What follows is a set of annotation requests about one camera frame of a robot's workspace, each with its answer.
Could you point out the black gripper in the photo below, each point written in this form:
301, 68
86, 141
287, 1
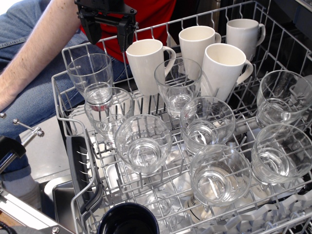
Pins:
111, 12

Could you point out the tall clear glass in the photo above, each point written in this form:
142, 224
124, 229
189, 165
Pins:
178, 81
107, 108
92, 76

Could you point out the person's bare forearm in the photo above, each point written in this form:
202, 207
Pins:
55, 28

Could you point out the blue jeans leg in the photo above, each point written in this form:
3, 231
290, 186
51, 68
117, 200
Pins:
35, 103

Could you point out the white mug left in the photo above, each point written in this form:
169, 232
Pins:
144, 56

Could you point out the white mug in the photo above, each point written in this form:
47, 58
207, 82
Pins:
144, 56
224, 67
245, 34
193, 42

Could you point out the white mug middle back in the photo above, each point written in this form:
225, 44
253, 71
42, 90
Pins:
193, 42

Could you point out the wide clear glass front left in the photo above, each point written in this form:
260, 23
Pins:
143, 143

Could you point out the wide clear glass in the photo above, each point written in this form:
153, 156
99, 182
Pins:
281, 153
283, 97
206, 121
143, 143
219, 175

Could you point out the white mug front right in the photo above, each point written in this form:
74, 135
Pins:
224, 67

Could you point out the white mug far right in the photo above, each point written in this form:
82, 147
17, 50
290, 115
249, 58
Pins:
245, 34

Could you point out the metal clamp stand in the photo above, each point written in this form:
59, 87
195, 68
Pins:
10, 149

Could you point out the white sock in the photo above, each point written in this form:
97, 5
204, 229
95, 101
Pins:
26, 189

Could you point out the small clear glass lower rack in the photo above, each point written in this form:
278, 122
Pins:
159, 204

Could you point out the wide clear glass front centre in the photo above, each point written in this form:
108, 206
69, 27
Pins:
219, 175

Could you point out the wide clear glass back right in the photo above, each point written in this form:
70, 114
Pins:
283, 97

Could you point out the dark blue mug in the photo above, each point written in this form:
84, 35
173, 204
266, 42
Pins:
128, 218

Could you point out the wide clear glass front right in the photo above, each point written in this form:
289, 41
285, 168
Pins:
281, 153

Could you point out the grey wire dishwasher rack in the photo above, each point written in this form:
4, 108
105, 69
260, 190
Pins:
102, 180

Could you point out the dark grey rack handle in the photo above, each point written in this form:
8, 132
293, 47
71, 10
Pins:
77, 155

